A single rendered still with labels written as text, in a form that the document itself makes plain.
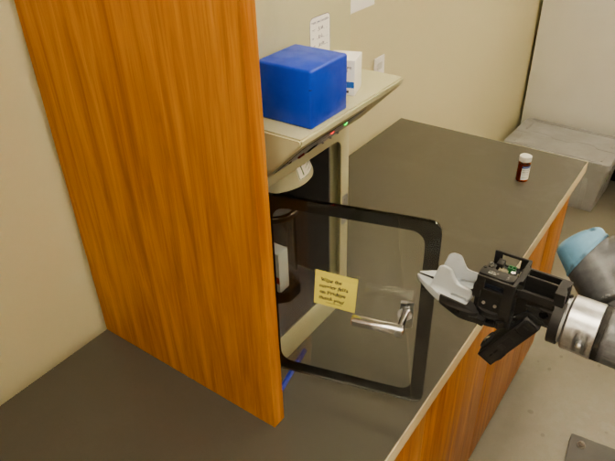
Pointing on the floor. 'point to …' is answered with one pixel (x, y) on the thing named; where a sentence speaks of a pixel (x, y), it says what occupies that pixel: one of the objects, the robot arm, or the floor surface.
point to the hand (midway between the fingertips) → (426, 280)
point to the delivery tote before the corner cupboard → (566, 140)
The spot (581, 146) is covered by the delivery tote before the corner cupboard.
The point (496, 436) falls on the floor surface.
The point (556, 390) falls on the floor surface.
